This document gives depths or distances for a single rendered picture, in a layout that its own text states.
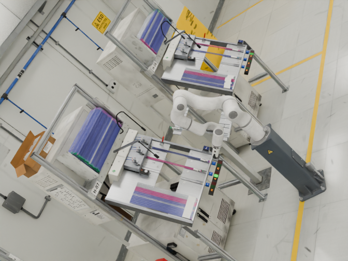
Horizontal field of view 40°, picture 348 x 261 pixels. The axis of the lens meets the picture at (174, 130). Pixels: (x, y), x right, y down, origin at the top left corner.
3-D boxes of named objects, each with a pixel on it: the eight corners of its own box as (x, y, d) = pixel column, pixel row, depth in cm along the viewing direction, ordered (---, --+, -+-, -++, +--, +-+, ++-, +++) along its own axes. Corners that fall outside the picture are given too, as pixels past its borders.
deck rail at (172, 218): (192, 225, 368) (192, 221, 363) (191, 227, 367) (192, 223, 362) (106, 201, 379) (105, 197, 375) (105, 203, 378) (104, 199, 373)
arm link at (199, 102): (237, 118, 358) (234, 107, 372) (241, 104, 352) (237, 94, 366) (171, 109, 351) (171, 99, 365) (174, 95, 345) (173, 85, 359)
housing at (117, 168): (138, 140, 420) (138, 130, 409) (118, 185, 390) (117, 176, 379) (129, 138, 421) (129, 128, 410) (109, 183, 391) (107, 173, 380)
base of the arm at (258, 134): (270, 122, 375) (255, 107, 368) (271, 138, 361) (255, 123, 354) (250, 133, 385) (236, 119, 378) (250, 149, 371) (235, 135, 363)
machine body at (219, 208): (239, 205, 455) (196, 169, 430) (223, 273, 412) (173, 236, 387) (192, 218, 499) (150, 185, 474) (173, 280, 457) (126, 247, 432)
